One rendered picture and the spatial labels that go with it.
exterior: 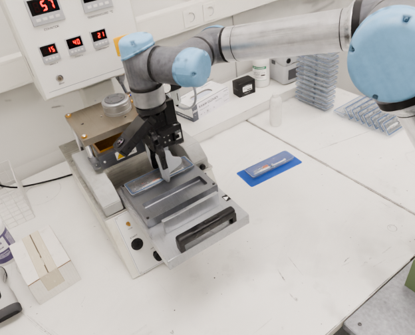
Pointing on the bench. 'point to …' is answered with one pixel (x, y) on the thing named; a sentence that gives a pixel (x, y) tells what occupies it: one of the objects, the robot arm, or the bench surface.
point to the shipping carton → (44, 264)
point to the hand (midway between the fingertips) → (159, 173)
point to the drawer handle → (205, 227)
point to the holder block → (171, 196)
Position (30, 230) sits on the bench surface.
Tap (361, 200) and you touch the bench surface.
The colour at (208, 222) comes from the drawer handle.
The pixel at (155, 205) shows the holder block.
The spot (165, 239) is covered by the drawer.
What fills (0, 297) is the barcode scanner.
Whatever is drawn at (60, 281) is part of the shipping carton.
